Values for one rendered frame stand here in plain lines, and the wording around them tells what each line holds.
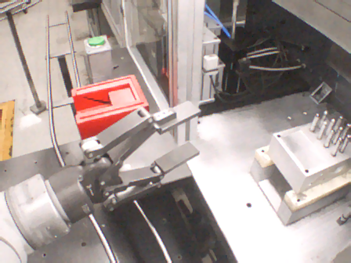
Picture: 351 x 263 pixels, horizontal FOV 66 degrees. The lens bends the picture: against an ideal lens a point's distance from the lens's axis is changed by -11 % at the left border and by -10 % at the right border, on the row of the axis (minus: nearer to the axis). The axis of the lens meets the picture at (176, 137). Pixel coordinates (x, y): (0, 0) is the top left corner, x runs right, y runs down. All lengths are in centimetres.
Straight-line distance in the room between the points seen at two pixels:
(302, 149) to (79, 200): 34
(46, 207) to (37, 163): 62
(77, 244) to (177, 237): 25
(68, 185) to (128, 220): 43
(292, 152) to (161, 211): 42
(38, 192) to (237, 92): 52
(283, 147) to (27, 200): 38
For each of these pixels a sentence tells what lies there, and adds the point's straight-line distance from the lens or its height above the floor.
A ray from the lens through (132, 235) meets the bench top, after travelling 77.
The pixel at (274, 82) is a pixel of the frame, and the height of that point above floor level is 93.
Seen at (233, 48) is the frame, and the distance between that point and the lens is 67.
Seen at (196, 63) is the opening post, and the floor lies 110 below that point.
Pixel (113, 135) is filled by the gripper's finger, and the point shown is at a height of 111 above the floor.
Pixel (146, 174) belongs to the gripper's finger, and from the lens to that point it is 46.
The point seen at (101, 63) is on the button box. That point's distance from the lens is 75.
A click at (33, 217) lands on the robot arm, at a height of 107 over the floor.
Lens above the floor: 137
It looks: 46 degrees down
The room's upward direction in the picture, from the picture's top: straight up
